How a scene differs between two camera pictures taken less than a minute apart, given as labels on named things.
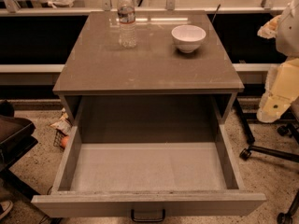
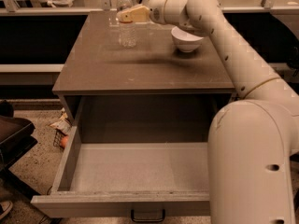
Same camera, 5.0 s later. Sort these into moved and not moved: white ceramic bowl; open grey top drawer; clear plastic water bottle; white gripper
Moved: white gripper
Not moved: clear plastic water bottle; open grey top drawer; white ceramic bowl
